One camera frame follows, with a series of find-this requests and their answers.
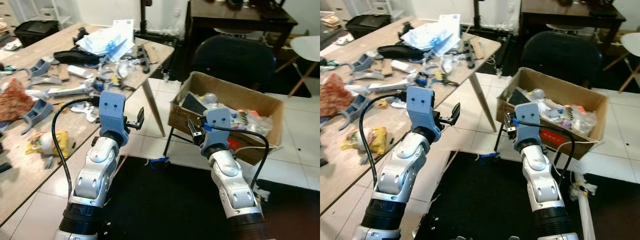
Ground brown cardboard rubbish box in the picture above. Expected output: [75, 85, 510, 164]
[167, 71, 285, 166]
[494, 66, 610, 161]

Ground black storage bin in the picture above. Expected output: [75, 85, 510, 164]
[13, 19, 60, 49]
[345, 13, 392, 41]

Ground flat black tablet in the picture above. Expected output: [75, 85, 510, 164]
[509, 87, 534, 109]
[179, 92, 209, 117]

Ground clear plastic wrapper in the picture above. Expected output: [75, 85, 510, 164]
[232, 108, 274, 137]
[549, 102, 599, 136]

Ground white toothpaste tube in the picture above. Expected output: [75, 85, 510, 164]
[47, 82, 96, 99]
[357, 79, 416, 96]

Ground flat brown cardboard piece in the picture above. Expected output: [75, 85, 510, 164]
[470, 37, 486, 60]
[142, 42, 159, 65]

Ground yellow snack bag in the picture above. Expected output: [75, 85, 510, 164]
[341, 125, 389, 154]
[25, 129, 70, 157]

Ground black floor mat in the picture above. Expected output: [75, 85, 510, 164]
[414, 149, 640, 240]
[99, 154, 321, 240]

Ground black fabric pouch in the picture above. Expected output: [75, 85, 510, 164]
[53, 48, 101, 66]
[377, 43, 426, 61]

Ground black office chair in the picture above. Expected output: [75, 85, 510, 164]
[192, 34, 277, 94]
[519, 30, 604, 89]

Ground white blue mailer bag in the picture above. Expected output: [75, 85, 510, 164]
[399, 22, 459, 56]
[76, 27, 132, 61]

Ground white plastic pipe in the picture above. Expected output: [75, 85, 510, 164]
[252, 185, 272, 202]
[572, 172, 599, 240]

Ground grey-blue printed curved part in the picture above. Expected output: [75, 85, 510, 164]
[19, 98, 54, 135]
[342, 93, 376, 132]

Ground white foam tray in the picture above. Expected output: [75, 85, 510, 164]
[112, 18, 136, 56]
[438, 13, 462, 51]

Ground black tripod stand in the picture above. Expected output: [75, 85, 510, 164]
[139, 0, 152, 36]
[472, 0, 485, 29]

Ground light wooden table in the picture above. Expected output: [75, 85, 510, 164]
[320, 17, 503, 217]
[0, 22, 176, 227]

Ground red-brown crumpled bag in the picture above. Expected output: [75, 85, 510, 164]
[0, 77, 36, 123]
[320, 72, 354, 119]

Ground dark wooden table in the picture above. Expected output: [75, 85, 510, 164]
[187, 0, 299, 76]
[517, 0, 627, 56]

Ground white round stool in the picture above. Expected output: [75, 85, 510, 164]
[288, 34, 321, 98]
[602, 32, 640, 94]

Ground small open cardboard box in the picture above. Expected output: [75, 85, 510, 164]
[322, 13, 342, 29]

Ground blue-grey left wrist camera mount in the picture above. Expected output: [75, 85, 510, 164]
[405, 85, 442, 144]
[98, 91, 129, 146]

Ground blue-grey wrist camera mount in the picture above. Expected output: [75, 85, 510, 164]
[98, 91, 129, 146]
[405, 85, 442, 144]
[513, 102, 542, 151]
[199, 107, 232, 154]

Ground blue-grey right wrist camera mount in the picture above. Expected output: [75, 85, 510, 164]
[199, 107, 232, 154]
[513, 102, 542, 151]

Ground black plastic rail bracket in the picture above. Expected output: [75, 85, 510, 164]
[135, 43, 151, 75]
[462, 38, 476, 70]

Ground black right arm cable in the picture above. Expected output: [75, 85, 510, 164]
[220, 124, 271, 191]
[517, 119, 576, 189]

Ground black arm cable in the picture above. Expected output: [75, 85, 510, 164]
[220, 124, 271, 191]
[51, 97, 101, 199]
[517, 119, 576, 189]
[358, 91, 409, 190]

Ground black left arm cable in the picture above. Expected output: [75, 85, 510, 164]
[358, 91, 409, 190]
[51, 97, 101, 199]

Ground grey-blue printed bracket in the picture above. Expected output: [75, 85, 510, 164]
[352, 52, 381, 74]
[27, 57, 56, 79]

